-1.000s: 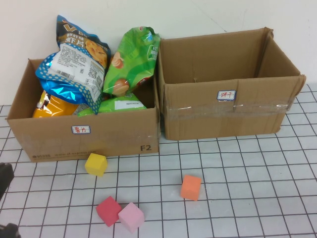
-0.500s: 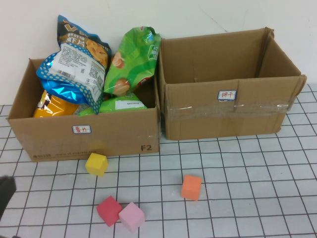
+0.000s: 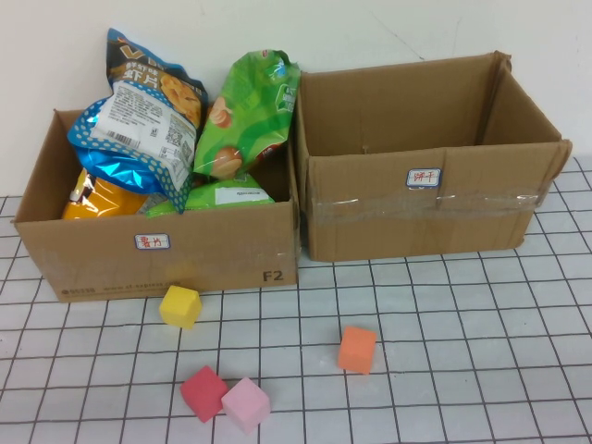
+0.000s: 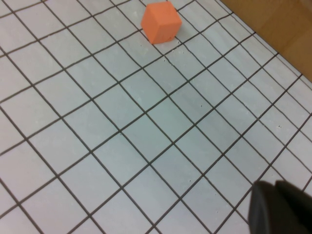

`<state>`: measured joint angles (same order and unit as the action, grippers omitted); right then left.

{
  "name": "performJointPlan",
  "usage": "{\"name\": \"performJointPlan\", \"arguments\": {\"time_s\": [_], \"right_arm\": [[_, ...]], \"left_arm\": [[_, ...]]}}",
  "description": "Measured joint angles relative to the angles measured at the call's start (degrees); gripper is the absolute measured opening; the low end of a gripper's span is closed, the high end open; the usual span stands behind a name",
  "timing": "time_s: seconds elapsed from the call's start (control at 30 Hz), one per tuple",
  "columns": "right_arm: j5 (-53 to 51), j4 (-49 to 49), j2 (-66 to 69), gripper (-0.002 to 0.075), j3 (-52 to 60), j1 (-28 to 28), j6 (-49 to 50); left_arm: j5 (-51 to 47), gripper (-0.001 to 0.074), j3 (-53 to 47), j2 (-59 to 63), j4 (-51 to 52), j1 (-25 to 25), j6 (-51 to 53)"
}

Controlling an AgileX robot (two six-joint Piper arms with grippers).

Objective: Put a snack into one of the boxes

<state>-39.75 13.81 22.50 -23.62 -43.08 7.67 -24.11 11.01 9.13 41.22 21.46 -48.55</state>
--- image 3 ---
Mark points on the taped cardboard box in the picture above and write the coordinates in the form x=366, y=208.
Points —
x=370, y=222

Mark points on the pink foam cube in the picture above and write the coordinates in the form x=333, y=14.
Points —
x=245, y=407

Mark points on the small green snack bag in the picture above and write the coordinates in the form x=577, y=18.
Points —
x=231, y=196

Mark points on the yellow chips bag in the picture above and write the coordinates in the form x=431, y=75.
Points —
x=102, y=203

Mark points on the green Lay's chips bag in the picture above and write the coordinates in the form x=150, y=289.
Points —
x=250, y=120

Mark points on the white label with red writing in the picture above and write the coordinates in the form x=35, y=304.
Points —
x=423, y=177
x=151, y=241

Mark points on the red foam cube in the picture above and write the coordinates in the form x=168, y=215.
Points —
x=203, y=393

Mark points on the blue shrimp chips bag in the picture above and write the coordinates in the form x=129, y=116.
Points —
x=139, y=120

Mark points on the yellow foam cube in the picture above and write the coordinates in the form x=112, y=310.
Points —
x=180, y=307

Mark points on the orange foam cube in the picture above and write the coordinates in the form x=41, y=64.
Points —
x=356, y=351

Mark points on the cardboard box with F2 print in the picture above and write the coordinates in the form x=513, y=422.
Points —
x=208, y=250

